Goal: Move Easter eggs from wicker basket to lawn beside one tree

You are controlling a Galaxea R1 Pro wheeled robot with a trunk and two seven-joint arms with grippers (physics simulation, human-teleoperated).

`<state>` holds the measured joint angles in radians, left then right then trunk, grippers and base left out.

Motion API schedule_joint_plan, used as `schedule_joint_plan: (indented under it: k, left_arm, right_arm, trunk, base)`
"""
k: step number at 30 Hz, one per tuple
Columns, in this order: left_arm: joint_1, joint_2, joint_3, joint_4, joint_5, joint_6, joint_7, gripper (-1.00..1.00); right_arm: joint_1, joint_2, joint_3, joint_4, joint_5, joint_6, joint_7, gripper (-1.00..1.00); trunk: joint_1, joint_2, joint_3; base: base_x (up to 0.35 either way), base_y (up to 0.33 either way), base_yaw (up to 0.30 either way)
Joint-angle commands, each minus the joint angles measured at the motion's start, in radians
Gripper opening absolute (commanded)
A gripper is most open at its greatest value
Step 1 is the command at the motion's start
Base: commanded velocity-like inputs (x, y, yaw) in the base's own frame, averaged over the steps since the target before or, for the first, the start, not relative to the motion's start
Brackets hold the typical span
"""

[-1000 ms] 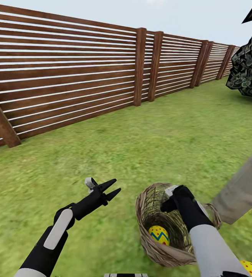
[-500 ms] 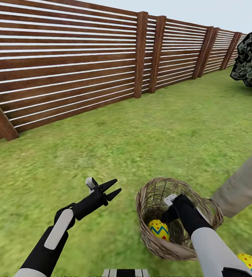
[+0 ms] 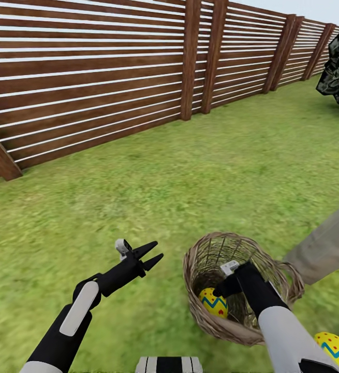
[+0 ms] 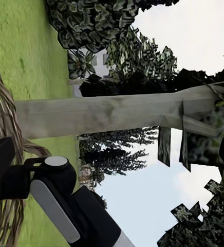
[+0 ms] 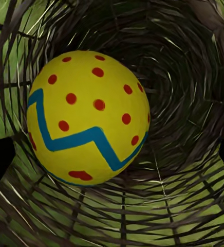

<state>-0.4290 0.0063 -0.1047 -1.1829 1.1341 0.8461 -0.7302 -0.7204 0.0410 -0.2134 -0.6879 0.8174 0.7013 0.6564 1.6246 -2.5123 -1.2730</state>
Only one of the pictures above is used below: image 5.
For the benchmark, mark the wicker basket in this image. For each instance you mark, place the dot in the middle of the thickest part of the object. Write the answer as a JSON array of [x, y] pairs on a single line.
[[43, 49]]

